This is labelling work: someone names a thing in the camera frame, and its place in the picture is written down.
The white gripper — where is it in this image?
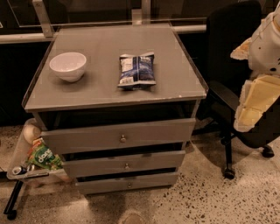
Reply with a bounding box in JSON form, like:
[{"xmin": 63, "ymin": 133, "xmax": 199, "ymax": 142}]
[{"xmin": 230, "ymin": 5, "xmax": 280, "ymax": 132}]

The grey drawer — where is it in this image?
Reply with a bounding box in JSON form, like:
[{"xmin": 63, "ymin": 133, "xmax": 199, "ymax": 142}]
[
  {"xmin": 42, "ymin": 118, "xmax": 195, "ymax": 154},
  {"xmin": 63, "ymin": 150, "xmax": 186, "ymax": 178},
  {"xmin": 75, "ymin": 171, "xmax": 179, "ymax": 194}
]

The grey bottom drawer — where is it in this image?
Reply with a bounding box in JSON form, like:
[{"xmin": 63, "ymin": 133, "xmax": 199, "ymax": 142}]
[{"xmin": 75, "ymin": 171, "xmax": 179, "ymax": 194}]

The grey drawer cabinet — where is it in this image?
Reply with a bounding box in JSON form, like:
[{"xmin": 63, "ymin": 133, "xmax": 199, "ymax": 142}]
[{"xmin": 23, "ymin": 24, "xmax": 207, "ymax": 184}]

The grey top drawer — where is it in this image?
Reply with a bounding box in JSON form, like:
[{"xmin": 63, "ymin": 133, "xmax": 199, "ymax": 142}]
[{"xmin": 42, "ymin": 118, "xmax": 195, "ymax": 154}]

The black office chair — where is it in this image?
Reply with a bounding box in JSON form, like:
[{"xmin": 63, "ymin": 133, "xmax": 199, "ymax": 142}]
[{"xmin": 197, "ymin": 0, "xmax": 280, "ymax": 179}]

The blue chip bag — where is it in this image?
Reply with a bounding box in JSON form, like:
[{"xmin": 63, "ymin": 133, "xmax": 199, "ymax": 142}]
[{"xmin": 118, "ymin": 52, "xmax": 156, "ymax": 90}]

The white ceramic bowl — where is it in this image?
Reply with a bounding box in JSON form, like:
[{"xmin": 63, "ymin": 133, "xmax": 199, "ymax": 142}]
[{"xmin": 49, "ymin": 52, "xmax": 87, "ymax": 82}]

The metal railing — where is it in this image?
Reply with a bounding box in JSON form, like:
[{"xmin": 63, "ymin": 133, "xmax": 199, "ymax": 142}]
[{"xmin": 0, "ymin": 0, "xmax": 207, "ymax": 44}]

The green snack bag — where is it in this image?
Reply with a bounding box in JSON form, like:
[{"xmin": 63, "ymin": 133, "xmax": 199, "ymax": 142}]
[{"xmin": 26, "ymin": 138, "xmax": 62, "ymax": 170}]

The beige round object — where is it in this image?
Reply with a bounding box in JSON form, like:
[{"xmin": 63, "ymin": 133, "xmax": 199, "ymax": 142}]
[{"xmin": 23, "ymin": 124, "xmax": 41, "ymax": 144}]

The clear acrylic side bin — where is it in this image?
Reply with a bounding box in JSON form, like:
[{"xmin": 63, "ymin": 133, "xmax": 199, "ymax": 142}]
[{"xmin": 7, "ymin": 118, "xmax": 71, "ymax": 182}]

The soda can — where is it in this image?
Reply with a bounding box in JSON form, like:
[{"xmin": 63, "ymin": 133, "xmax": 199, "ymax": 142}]
[{"xmin": 12, "ymin": 165, "xmax": 27, "ymax": 176}]

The black stand leg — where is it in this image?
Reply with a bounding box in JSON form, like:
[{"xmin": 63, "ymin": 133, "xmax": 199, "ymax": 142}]
[{"xmin": 3, "ymin": 180, "xmax": 23, "ymax": 221}]

